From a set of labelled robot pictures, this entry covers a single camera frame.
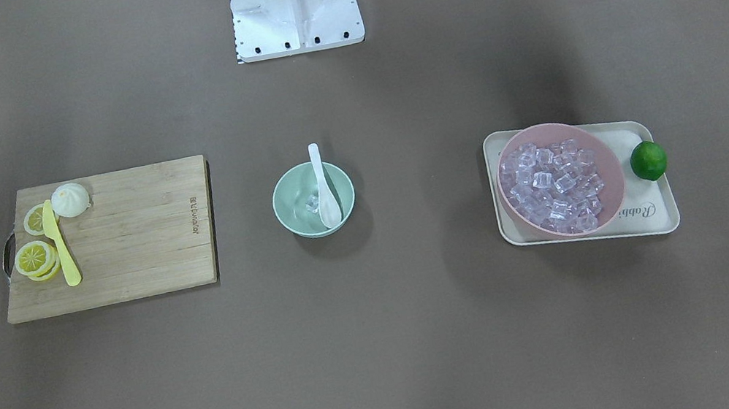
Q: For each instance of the white ceramic spoon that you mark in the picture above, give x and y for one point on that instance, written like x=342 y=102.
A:
x=328 y=209

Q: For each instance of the clear ice cube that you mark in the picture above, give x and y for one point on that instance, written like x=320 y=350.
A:
x=312 y=204

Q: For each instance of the mint green bowl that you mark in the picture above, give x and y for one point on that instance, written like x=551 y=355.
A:
x=292 y=190

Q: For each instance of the pink bowl of ice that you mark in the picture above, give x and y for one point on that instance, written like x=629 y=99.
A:
x=555 y=181

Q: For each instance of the bamboo cutting board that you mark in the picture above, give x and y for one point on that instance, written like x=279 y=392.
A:
x=149 y=231

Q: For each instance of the beige serving tray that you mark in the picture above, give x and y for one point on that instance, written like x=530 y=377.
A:
x=648 y=207

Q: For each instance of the green lime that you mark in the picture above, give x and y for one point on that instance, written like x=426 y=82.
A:
x=648 y=161

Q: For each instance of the white garlic bulb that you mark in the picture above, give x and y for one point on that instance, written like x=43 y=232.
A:
x=70 y=200

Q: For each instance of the yellow plastic knife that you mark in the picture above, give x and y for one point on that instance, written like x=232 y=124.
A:
x=72 y=274

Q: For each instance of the lemon slice hidden back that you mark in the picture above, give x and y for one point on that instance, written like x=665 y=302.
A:
x=54 y=270

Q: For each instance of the lemon slice lower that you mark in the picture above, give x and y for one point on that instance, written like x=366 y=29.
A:
x=36 y=259

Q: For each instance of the lemon slice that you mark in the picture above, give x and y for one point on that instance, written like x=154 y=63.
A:
x=36 y=259
x=33 y=221

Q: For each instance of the lemon slice upper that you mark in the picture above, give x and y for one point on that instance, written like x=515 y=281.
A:
x=33 y=221

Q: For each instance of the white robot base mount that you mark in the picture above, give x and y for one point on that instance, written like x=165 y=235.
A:
x=269 y=29

